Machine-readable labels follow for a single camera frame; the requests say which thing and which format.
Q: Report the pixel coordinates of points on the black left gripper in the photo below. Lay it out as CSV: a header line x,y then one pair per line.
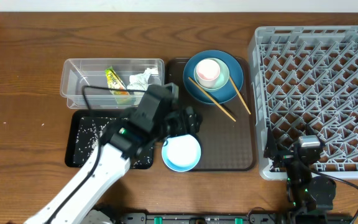
x,y
176,118

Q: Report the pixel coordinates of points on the left wooden chopstick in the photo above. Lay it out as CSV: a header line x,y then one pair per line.
x,y
212,99

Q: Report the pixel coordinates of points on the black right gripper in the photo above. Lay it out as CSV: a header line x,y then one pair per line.
x,y
284,155

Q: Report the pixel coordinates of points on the black tray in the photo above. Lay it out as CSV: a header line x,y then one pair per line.
x,y
74,125

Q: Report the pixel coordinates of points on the light blue bowl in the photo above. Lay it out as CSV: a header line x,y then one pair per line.
x,y
181,153

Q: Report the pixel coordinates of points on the yellow snack wrapper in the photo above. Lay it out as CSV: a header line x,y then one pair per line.
x,y
117,87

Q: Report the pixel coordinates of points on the brown serving tray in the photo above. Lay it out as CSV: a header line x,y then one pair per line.
x,y
225,145

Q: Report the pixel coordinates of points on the wooden chopstick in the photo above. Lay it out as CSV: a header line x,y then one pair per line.
x,y
239,95
212,99

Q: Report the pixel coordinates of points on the grey dishwasher rack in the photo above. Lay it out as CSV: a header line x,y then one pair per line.
x,y
307,76

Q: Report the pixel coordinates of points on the pile of rice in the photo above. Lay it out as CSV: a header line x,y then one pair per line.
x,y
86,140

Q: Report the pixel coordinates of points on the right wooden chopstick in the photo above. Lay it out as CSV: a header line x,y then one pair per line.
x,y
239,95

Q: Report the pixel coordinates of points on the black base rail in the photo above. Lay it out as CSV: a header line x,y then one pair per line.
x,y
255,217

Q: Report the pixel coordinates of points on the pink cup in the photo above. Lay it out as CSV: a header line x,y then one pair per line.
x,y
207,72

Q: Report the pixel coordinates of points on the mint green bowl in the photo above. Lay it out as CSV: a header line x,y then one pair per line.
x,y
223,78

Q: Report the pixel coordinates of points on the dark blue plate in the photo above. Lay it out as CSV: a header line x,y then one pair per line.
x,y
222,95

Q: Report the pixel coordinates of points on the clear plastic bin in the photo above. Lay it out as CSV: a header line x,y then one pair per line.
x,y
80,72

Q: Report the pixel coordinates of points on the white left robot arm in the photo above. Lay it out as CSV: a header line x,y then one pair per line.
x,y
158,117

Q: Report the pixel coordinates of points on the white napkin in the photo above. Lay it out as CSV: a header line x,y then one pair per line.
x,y
140,82

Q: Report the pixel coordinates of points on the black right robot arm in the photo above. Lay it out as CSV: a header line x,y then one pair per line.
x,y
311,195

